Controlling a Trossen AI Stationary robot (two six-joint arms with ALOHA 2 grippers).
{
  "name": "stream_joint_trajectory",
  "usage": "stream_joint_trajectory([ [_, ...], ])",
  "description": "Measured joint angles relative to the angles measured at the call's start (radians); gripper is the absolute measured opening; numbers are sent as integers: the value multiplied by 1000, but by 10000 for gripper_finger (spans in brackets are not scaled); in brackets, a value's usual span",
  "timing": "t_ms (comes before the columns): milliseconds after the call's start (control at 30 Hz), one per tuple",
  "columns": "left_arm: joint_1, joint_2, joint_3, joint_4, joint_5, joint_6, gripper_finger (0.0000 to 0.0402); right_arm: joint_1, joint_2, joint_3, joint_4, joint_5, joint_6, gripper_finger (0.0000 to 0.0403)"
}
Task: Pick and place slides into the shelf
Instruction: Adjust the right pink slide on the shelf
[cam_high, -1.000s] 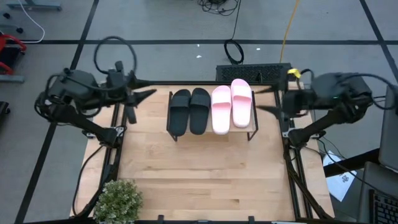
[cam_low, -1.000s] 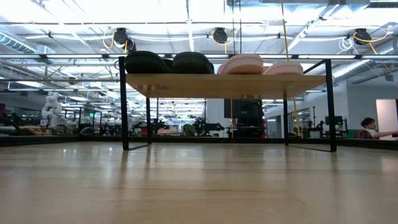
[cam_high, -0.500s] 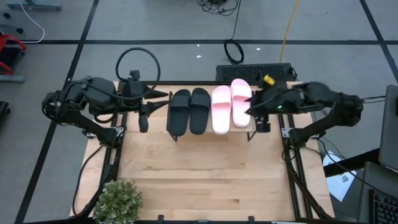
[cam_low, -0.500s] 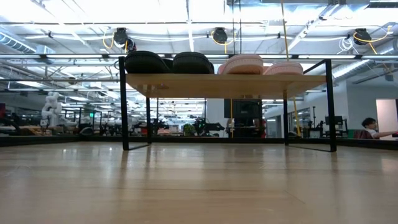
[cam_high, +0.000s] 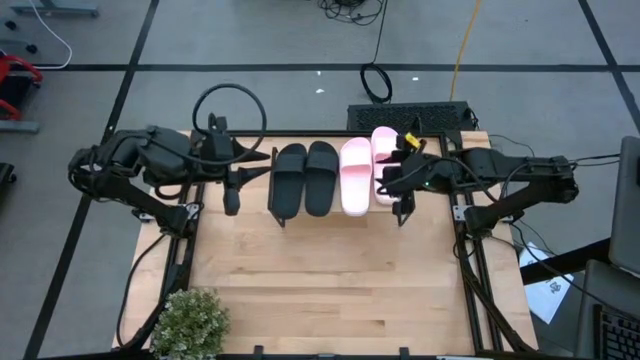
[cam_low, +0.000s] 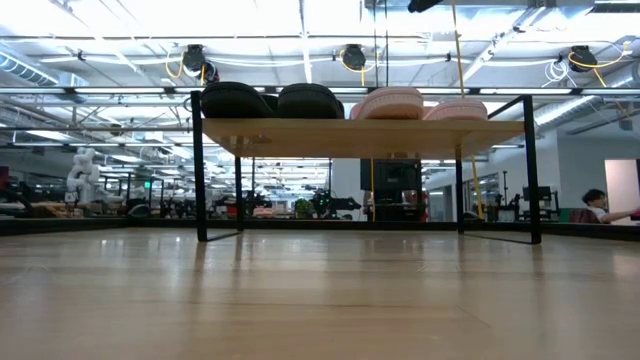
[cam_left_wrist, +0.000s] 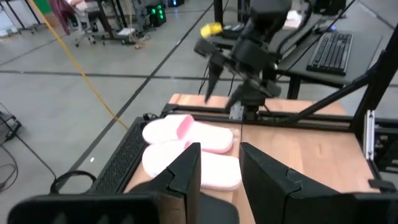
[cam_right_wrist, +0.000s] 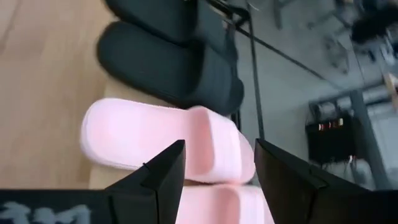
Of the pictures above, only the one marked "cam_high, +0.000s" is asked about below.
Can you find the black rubber slide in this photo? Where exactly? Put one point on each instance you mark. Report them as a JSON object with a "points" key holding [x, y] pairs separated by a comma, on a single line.
{"points": [[321, 180], [289, 182]]}

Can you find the grey monitor back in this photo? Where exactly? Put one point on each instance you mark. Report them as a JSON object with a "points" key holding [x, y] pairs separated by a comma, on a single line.
{"points": [[627, 210]]}

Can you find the black aluminium table frame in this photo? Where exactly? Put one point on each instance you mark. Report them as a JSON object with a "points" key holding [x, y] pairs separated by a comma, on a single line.
{"points": [[320, 134]]}

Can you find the grey metal stand foot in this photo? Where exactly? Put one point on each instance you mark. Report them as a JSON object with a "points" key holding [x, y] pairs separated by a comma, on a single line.
{"points": [[55, 9], [17, 126]]}

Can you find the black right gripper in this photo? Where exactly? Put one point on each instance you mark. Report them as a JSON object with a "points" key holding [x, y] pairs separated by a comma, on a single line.
{"points": [[417, 172]]}

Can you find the yellow tape tag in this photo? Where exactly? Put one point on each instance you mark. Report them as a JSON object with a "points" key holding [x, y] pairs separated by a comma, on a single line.
{"points": [[412, 141]]}

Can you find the white paper sheet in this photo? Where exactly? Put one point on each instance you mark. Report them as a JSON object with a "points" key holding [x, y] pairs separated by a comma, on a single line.
{"points": [[547, 300]]}

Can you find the green potted plant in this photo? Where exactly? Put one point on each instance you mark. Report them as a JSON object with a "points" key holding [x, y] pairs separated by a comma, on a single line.
{"points": [[190, 325]]}

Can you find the grey laptop with keyboard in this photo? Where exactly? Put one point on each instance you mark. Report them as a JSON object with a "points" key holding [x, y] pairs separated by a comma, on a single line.
{"points": [[615, 310]]}

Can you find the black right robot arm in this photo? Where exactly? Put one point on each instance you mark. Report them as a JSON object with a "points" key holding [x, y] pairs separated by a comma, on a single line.
{"points": [[525, 167]]}

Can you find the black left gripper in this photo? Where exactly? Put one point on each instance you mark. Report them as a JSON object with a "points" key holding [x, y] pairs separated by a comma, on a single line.
{"points": [[217, 155]]}

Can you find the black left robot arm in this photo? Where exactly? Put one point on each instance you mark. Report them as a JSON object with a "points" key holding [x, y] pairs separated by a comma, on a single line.
{"points": [[165, 155]]}

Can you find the pink rubber slide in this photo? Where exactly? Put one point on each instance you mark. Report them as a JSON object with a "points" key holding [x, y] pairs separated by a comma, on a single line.
{"points": [[356, 180], [382, 142]]}

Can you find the red framed cart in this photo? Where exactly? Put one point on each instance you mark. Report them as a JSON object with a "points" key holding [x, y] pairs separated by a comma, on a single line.
{"points": [[15, 90]]}

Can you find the black perforated computer case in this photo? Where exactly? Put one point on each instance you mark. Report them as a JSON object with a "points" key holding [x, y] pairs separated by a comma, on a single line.
{"points": [[400, 116]]}

